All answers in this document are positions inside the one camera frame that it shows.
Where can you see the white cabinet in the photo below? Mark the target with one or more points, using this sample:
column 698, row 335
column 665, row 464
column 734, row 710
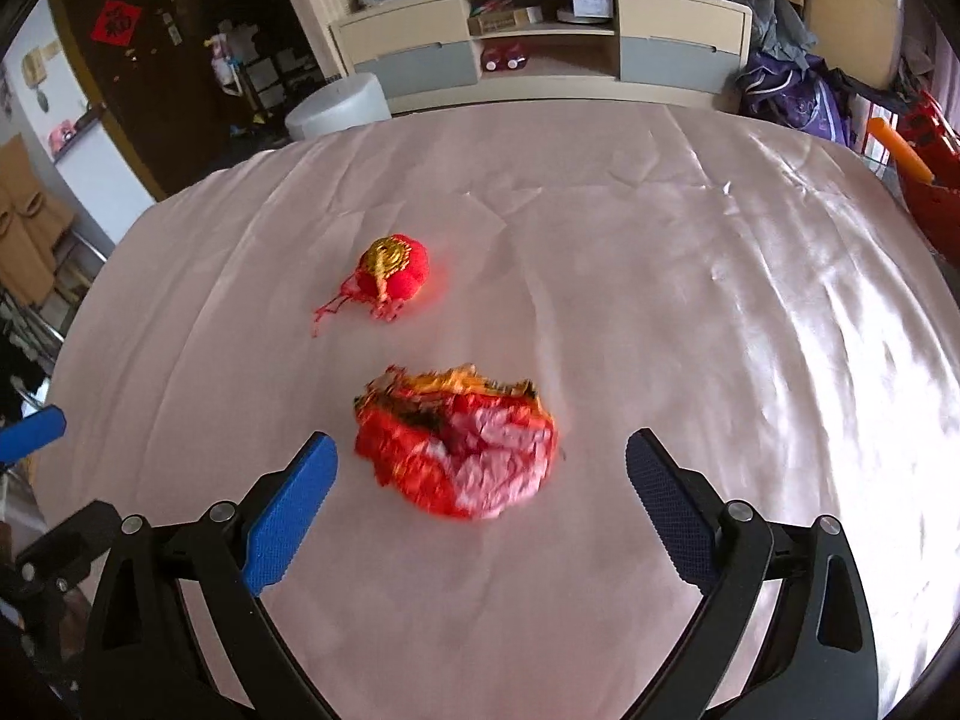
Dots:
column 105, row 180

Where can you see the brown coat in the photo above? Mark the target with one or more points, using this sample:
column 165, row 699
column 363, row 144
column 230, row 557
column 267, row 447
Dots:
column 30, row 225

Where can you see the red paper wrapper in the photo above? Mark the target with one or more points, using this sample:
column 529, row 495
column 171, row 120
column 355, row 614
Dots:
column 450, row 457

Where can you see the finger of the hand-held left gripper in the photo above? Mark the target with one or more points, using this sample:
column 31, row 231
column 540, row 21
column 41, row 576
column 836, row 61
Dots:
column 34, row 431

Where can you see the white round stool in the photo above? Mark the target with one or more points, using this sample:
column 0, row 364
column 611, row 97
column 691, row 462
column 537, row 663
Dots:
column 337, row 109

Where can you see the small tan box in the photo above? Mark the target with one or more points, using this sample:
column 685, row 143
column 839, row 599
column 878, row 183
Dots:
column 506, row 17

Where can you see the red plastic basket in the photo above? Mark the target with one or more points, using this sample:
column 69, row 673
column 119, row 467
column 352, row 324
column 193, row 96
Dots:
column 937, row 202

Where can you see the purple bag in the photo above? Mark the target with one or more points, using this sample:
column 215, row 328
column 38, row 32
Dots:
column 795, row 101

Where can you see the red plush ball ornament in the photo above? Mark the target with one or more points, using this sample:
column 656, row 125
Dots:
column 397, row 270

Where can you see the pink toy car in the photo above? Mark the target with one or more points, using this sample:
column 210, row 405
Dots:
column 66, row 136

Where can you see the grey clothing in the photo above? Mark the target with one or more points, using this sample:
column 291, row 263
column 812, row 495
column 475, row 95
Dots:
column 772, row 11

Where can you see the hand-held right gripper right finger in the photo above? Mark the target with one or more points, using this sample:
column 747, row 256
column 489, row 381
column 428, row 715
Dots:
column 667, row 510

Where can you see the beige wall intercom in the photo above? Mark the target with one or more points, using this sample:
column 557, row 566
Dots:
column 37, row 71

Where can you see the pink bed sheet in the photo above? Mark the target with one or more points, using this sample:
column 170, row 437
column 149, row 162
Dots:
column 675, row 315

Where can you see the dark brown door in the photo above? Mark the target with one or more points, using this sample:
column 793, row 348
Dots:
column 150, row 90

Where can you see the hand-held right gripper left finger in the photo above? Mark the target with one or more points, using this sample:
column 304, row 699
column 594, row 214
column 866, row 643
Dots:
column 292, row 517

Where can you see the tall cardboard box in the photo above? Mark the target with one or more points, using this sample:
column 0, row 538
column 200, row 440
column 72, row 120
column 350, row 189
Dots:
column 855, row 7

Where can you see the beige television cabinet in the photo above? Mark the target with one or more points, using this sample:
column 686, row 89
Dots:
column 420, row 37

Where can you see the white box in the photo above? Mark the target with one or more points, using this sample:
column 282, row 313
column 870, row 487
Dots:
column 585, row 7

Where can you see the white pink hanging bag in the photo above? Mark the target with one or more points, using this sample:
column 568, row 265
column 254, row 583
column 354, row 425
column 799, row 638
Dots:
column 225, row 60

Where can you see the red diamond door decoration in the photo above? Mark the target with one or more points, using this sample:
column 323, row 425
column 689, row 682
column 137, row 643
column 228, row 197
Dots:
column 116, row 22

